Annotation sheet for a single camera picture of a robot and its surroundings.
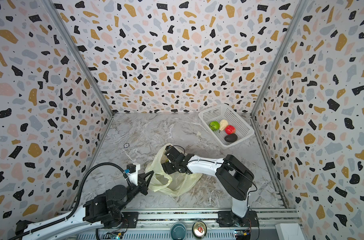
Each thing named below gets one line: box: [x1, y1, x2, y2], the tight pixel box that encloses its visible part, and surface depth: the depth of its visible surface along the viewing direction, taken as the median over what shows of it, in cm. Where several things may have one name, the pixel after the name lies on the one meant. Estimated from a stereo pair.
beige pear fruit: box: [218, 119, 229, 133], surface depth 111 cm
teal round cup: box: [170, 222, 187, 240], surface depth 72 cm
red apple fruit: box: [224, 125, 236, 135], surface depth 108 cm
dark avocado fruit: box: [224, 133, 238, 143], surface depth 105 cm
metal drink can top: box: [192, 221, 208, 239], surface depth 64 cm
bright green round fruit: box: [209, 121, 220, 132], surface depth 108 cm
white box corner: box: [275, 223, 305, 240], surface depth 69 cm
